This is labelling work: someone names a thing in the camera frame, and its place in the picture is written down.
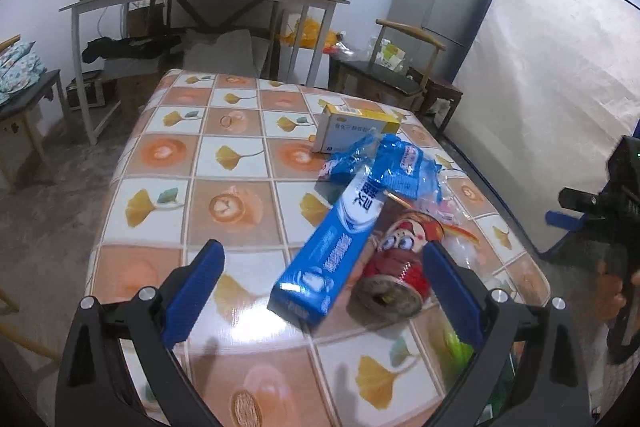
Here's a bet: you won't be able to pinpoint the wooden chair black seat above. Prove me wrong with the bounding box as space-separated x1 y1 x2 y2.
328 18 447 112

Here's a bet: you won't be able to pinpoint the blue toothpaste box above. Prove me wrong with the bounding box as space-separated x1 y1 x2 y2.
268 167 386 329

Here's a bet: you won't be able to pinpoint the yellow plastic bag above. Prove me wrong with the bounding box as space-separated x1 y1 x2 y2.
279 18 338 52

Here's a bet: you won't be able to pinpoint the silver refrigerator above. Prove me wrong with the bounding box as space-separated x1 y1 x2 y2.
384 0 497 84

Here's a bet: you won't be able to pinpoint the left chair with cushion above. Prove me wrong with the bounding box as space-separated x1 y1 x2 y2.
1 35 73 183

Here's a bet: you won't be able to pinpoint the long grey side table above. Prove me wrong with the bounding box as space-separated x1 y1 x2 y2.
62 0 349 145

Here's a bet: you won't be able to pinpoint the blue plastic package bag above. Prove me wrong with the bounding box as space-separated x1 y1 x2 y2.
319 132 442 210

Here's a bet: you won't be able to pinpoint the red drink can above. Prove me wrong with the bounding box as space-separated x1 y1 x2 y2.
354 210 444 322

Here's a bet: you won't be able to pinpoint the black clothes on shelf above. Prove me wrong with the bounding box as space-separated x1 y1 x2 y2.
81 36 181 64

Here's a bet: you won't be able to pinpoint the green plastic bottle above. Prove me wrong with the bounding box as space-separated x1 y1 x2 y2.
438 325 518 426

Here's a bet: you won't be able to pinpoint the patterned tablecloth dining table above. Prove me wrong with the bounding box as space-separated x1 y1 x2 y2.
86 67 551 427

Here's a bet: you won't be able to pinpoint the white mattress blue trim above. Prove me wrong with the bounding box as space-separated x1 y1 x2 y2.
446 0 639 253

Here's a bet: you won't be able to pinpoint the floral cushion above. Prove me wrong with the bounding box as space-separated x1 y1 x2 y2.
0 40 47 104

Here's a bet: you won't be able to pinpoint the white yellow medicine box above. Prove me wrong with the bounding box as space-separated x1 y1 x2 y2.
311 104 400 154

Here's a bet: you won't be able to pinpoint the person's right hand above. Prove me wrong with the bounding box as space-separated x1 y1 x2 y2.
594 260 627 322

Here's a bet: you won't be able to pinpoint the dark wooden stool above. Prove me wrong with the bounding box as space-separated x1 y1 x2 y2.
416 74 463 136

